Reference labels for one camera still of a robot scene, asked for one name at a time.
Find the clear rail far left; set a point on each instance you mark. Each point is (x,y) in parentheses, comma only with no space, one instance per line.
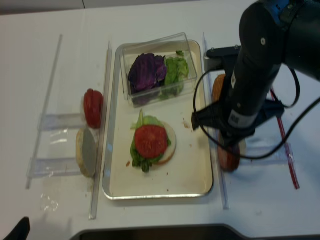
(42,112)

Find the red plastic rail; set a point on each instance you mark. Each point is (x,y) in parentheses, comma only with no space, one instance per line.
(289,156)

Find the left bun half standing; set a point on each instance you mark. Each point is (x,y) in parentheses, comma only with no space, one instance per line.
(86,152)

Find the tomato slice on bun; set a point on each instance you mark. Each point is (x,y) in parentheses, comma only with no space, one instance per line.
(150,141)

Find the green lettuce leaf on bun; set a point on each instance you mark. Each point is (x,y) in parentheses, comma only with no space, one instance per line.
(137,160)

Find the sesame bun left piece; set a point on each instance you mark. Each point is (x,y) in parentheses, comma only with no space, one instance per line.
(217,87)

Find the left tomato slice stack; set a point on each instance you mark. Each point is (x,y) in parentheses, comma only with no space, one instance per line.
(92,105)

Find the metal baking tray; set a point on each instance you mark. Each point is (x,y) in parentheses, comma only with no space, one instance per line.
(188,173)

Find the clear rail of tray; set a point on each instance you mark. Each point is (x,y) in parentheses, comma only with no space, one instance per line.
(220,174)
(101,136)

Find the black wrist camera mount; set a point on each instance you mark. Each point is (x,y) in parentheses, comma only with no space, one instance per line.
(221,59)

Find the green lettuce in container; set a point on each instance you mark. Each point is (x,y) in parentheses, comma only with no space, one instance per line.
(177,70)

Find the clear rail right of tray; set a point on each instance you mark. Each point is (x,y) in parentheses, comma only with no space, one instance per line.
(220,174)

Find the sausage slice stack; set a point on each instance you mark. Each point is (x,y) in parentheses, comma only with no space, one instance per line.
(228,162)

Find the clear upper left channel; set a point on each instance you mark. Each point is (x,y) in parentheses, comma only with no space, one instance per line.
(51,122)

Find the clear plastic container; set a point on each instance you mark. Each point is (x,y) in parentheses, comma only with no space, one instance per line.
(166,47)

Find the clear lower left channel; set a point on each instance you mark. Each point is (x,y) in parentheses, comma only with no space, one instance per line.
(53,167)

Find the bottom bun slice on tray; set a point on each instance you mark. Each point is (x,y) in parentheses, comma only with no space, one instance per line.
(170,151)

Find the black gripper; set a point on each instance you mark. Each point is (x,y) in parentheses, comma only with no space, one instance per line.
(235,124)

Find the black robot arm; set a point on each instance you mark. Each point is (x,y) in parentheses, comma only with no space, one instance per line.
(272,33)

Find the clear rail left of tray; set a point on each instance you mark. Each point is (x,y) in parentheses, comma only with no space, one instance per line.
(101,136)

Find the black object bottom left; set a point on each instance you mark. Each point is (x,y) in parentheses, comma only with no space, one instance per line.
(20,231)

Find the black base edge bottom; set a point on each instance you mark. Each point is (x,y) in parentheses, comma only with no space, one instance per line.
(183,232)

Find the purple cabbage leaf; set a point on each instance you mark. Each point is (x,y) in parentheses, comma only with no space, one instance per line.
(147,72)

